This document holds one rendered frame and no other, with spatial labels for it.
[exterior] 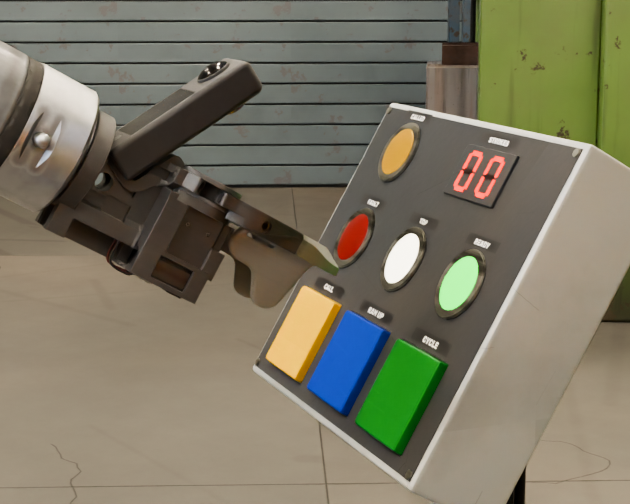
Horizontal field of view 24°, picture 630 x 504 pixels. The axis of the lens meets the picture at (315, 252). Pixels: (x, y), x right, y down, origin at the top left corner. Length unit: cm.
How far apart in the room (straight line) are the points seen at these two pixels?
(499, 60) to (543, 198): 440
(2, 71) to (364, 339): 40
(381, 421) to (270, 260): 16
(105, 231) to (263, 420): 335
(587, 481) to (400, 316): 276
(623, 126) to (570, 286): 436
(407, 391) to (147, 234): 24
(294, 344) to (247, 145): 736
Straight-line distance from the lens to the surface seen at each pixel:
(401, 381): 110
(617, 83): 540
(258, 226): 98
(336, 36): 854
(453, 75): 573
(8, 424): 436
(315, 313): 126
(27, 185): 95
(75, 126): 94
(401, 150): 128
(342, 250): 128
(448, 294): 110
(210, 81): 99
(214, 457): 401
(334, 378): 119
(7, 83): 93
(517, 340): 105
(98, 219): 98
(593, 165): 106
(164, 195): 98
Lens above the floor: 133
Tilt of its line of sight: 11 degrees down
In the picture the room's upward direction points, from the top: straight up
